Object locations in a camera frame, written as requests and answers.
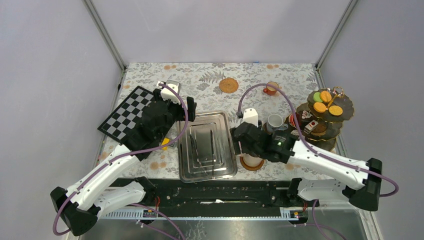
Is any red frosted donut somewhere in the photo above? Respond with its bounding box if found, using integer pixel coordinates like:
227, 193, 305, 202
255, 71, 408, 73
288, 113, 296, 128

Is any yellow block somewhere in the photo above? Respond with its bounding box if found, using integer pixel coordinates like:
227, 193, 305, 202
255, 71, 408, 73
161, 138, 171, 151

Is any orange waffle cookie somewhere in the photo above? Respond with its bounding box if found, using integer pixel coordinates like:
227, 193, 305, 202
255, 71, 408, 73
313, 102, 327, 113

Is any grey patterned mug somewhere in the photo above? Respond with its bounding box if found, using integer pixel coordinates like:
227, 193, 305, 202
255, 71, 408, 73
267, 114, 288, 133

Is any small red cup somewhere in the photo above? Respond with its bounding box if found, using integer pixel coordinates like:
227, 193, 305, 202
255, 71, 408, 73
263, 81, 280, 96

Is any aluminium frame post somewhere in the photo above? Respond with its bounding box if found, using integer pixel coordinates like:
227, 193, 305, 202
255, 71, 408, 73
315, 0, 359, 70
82, 0, 127, 72

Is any stainless steel tray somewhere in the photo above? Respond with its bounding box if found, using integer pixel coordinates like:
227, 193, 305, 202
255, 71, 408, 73
177, 111, 238, 183

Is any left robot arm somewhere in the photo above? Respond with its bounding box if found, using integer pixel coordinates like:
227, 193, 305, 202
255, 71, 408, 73
50, 97, 197, 236

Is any aluminium frame post right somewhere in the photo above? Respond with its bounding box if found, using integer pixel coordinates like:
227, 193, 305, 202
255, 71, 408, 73
315, 0, 359, 70

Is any yellow waffle cookie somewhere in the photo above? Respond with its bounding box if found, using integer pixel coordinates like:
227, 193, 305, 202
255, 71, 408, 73
328, 105, 343, 116

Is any black white chessboard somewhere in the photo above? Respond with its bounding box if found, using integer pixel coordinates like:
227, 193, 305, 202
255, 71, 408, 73
97, 86, 167, 144

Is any green macaron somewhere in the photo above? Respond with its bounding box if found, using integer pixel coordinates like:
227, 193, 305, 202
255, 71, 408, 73
313, 92, 323, 103

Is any chocolate cake slice with cherry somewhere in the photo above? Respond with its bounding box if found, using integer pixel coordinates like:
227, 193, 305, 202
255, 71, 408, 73
303, 120, 319, 135

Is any brown wooden saucer coaster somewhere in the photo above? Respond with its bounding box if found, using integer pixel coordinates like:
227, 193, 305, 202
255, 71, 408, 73
239, 154, 265, 171

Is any chocolate cake slice pink topping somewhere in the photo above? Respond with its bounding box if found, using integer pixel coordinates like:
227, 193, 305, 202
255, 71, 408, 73
300, 110, 313, 121

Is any aluminium frame post left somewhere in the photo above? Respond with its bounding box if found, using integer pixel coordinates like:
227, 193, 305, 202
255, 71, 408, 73
82, 0, 127, 72

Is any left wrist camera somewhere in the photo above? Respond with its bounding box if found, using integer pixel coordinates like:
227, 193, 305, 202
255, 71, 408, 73
156, 80, 181, 105

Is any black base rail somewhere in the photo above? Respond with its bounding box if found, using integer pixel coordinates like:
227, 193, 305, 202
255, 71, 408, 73
112, 178, 321, 218

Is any dark walnut coaster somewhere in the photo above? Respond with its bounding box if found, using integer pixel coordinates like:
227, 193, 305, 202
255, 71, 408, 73
262, 122, 272, 135

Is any three tier black cake stand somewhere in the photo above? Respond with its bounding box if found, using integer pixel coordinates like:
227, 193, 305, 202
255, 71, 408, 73
285, 86, 355, 151

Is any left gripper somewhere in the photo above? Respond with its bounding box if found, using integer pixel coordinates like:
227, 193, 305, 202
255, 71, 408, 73
154, 89, 197, 140

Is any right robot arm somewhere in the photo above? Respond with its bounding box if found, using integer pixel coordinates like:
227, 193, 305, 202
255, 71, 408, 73
230, 122, 382, 212

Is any woven rattan coaster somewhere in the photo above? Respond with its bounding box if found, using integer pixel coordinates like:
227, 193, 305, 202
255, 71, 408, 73
219, 77, 239, 94

